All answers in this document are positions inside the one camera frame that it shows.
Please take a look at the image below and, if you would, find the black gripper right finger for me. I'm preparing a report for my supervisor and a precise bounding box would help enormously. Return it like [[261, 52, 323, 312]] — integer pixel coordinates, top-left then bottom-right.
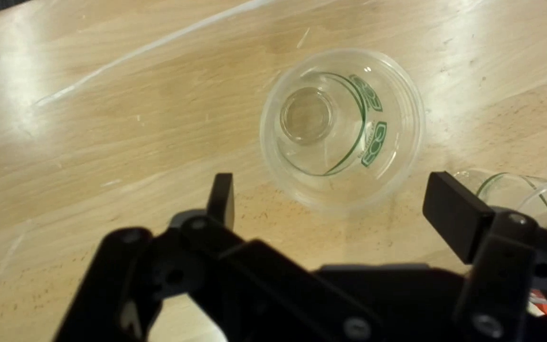
[[422, 171, 494, 264]]

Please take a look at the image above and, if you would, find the clear plastic cup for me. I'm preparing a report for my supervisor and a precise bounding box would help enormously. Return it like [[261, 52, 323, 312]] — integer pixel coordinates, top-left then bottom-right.
[[259, 50, 426, 213], [454, 169, 547, 228]]

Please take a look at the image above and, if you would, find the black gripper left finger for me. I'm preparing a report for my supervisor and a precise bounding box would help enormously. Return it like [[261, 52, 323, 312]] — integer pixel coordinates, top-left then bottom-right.
[[208, 173, 236, 228]]

